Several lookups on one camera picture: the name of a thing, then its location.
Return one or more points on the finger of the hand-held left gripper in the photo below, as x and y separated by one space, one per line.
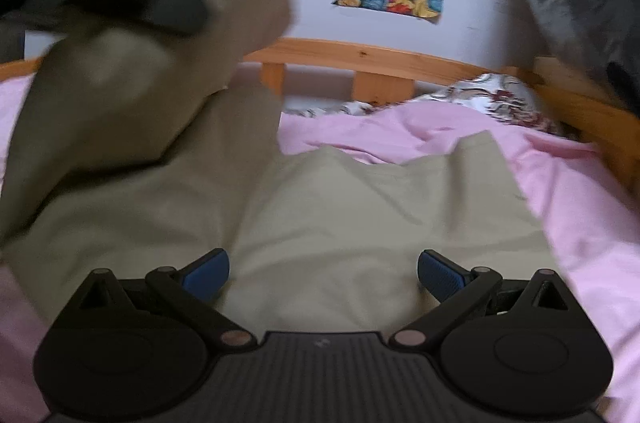
170 8

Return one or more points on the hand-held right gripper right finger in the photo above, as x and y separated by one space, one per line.
440 277

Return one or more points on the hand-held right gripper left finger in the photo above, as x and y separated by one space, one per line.
207 275

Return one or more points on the beige brown olive hooded jacket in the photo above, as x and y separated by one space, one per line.
325 213

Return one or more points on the pink blanket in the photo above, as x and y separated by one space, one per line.
575 213

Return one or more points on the floral pillow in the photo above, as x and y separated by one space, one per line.
490 100

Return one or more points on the wooden bed frame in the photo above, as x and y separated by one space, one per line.
350 53

